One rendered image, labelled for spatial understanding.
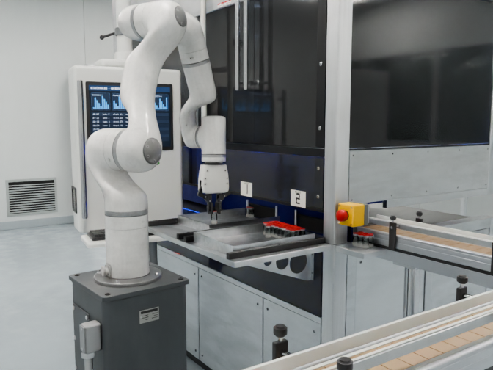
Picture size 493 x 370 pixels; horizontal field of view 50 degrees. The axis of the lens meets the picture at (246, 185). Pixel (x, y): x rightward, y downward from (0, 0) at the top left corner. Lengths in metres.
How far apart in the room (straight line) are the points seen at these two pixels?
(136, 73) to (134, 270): 0.54
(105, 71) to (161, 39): 0.98
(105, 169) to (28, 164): 5.53
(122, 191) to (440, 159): 1.30
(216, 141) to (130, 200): 0.45
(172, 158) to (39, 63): 4.69
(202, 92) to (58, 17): 5.58
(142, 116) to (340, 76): 0.70
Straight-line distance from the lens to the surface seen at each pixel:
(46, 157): 7.05
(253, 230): 2.00
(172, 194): 2.56
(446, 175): 2.27
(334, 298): 1.89
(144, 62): 1.51
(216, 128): 1.77
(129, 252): 1.48
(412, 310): 1.86
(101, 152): 1.48
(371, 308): 2.05
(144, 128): 1.42
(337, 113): 1.79
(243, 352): 2.44
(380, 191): 1.97
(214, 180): 1.79
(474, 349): 0.97
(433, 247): 1.70
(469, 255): 1.64
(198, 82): 1.72
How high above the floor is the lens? 1.30
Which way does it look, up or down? 7 degrees down
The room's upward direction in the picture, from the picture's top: straight up
